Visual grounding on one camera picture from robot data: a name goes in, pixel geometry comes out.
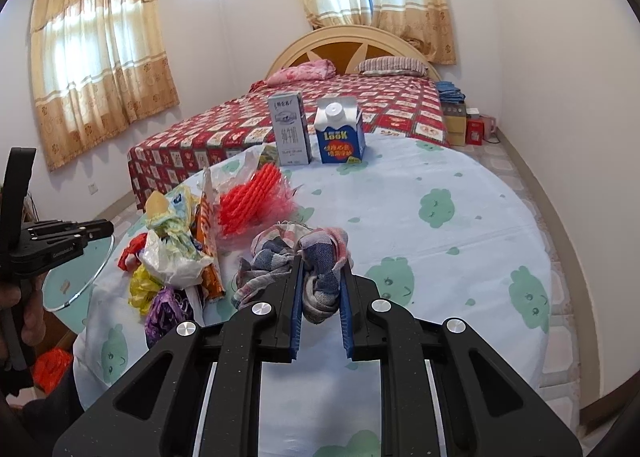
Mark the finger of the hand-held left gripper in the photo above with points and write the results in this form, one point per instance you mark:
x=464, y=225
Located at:
x=95, y=229

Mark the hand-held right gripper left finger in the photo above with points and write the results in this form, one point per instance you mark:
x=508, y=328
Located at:
x=298, y=307

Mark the red box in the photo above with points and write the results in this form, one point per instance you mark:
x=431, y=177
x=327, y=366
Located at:
x=475, y=132

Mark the purple candy wrapper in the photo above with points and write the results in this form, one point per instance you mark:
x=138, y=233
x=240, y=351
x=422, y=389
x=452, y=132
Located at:
x=165, y=312

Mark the orange snack wrapper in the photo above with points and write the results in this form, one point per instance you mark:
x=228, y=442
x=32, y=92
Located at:
x=207, y=227

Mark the white plastic bag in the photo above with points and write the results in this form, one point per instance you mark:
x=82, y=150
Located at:
x=170, y=267

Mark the clear plastic bag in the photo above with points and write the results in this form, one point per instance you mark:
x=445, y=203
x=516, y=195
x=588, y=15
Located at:
x=235, y=169

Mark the yellow candy wrapper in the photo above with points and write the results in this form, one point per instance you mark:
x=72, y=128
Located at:
x=142, y=292

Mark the red candy wrapper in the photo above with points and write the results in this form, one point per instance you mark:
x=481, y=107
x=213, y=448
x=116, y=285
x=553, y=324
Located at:
x=131, y=252

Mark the pale yellow patterned plastic bag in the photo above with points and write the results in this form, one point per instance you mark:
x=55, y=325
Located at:
x=177, y=232

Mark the pink pillow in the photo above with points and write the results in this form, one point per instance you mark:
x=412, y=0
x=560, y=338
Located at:
x=300, y=72

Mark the red plastic bag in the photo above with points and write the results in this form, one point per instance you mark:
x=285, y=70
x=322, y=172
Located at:
x=52, y=369

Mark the striped pillow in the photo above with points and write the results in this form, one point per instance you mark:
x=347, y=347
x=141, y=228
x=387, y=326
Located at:
x=390, y=65

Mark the white paper scrap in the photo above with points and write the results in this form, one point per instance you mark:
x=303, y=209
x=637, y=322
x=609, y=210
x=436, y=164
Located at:
x=195, y=302

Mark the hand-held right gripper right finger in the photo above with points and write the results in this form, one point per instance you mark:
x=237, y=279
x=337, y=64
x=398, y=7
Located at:
x=346, y=322

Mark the plaid cloth rag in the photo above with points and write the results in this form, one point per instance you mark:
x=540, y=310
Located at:
x=320, y=247

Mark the tall grey milk carton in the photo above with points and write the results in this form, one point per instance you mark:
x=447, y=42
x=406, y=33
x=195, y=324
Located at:
x=290, y=132

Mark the person's left hand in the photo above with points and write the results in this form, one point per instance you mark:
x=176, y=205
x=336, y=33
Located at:
x=32, y=317

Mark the red checked bedspread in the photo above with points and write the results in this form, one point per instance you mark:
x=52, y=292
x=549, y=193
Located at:
x=225, y=127

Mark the blue folded fabric stack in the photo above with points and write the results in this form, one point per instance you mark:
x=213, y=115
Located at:
x=450, y=92

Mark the light blue printed tablecloth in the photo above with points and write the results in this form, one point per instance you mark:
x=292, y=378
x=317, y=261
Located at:
x=400, y=217

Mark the cardboard box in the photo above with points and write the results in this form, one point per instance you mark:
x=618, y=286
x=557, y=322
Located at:
x=455, y=129

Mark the white blue capped carton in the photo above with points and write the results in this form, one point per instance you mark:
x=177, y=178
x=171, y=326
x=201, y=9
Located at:
x=340, y=142

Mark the cream wooden headboard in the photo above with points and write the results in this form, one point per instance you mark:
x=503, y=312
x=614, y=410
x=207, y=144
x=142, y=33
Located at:
x=300, y=44

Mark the red scrubbing cloth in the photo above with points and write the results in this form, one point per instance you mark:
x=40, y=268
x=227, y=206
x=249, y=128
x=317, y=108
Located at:
x=250, y=197

